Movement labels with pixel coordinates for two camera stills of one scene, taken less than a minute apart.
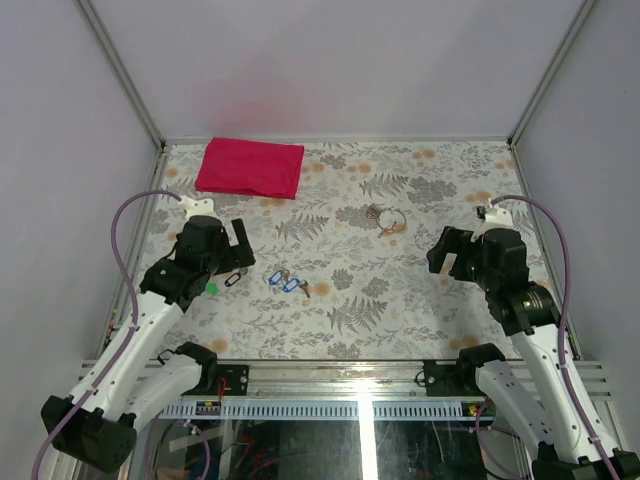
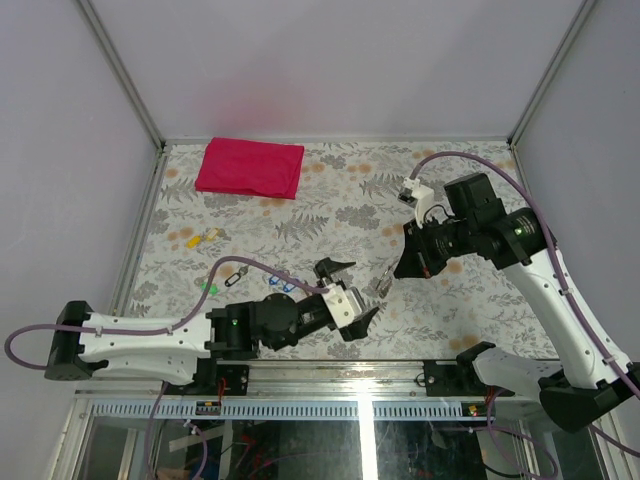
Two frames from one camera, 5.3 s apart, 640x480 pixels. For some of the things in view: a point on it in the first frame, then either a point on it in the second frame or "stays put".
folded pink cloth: x=250 y=167 stays put
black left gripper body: x=232 y=257 → x=311 y=313
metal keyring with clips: x=389 y=220 → x=383 y=284
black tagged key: x=233 y=279 stays put
